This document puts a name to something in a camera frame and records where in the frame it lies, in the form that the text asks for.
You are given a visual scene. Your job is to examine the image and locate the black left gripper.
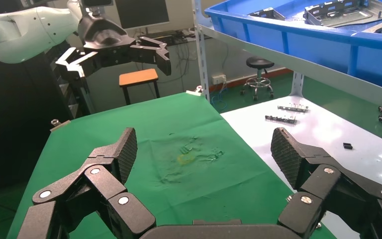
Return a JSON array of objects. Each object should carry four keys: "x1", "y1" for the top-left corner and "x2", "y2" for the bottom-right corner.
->
[{"x1": 55, "y1": 14, "x2": 172, "y2": 80}]

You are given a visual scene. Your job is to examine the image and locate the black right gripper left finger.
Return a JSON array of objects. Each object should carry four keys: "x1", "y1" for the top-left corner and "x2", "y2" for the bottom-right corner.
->
[{"x1": 17, "y1": 127, "x2": 156, "y2": 239}]

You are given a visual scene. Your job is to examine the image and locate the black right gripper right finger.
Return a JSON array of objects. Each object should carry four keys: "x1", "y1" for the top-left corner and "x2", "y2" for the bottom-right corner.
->
[{"x1": 271, "y1": 127, "x2": 382, "y2": 239}]

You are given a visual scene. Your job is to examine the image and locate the orange top stool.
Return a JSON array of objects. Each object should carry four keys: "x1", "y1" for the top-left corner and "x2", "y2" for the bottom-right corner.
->
[{"x1": 118, "y1": 68, "x2": 161, "y2": 106}]

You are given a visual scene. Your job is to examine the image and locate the toothed metal strip part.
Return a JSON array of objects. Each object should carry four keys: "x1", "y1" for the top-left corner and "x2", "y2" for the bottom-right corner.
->
[
  {"x1": 265, "y1": 114, "x2": 298, "y2": 125},
  {"x1": 277, "y1": 104, "x2": 309, "y2": 114}
]

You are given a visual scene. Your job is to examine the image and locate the black computer monitor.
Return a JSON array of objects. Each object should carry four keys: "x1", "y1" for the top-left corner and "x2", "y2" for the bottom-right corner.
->
[{"x1": 114, "y1": 0, "x2": 171, "y2": 31}]

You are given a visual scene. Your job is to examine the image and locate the green cloth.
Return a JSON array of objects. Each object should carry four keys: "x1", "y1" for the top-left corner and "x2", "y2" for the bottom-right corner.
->
[{"x1": 6, "y1": 92, "x2": 338, "y2": 239}]

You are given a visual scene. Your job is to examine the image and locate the black equipment box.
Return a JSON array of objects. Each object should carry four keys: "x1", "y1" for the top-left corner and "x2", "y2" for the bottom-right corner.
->
[{"x1": 137, "y1": 29, "x2": 195, "y2": 47}]

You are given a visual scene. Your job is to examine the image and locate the black round swivel stool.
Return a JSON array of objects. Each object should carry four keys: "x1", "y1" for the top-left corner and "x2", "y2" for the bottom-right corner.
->
[{"x1": 239, "y1": 56, "x2": 275, "y2": 101}]

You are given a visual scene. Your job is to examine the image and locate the blue plastic bin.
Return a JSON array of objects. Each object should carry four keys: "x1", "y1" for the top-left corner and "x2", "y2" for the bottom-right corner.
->
[{"x1": 204, "y1": 0, "x2": 382, "y2": 95}]

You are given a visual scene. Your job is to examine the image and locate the black equipment rack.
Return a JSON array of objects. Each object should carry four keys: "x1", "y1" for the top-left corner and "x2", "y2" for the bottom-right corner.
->
[{"x1": 0, "y1": 39, "x2": 95, "y2": 194}]

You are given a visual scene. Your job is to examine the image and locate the black hanging cables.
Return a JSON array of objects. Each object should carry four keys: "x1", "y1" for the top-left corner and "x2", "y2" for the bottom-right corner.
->
[{"x1": 173, "y1": 43, "x2": 194, "y2": 84}]

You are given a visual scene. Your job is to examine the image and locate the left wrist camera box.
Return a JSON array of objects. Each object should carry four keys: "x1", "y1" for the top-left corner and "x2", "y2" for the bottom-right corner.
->
[{"x1": 79, "y1": 0, "x2": 114, "y2": 17}]

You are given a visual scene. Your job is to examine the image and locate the blue cable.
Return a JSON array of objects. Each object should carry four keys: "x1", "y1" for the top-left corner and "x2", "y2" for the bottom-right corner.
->
[{"x1": 210, "y1": 82, "x2": 228, "y2": 113}]

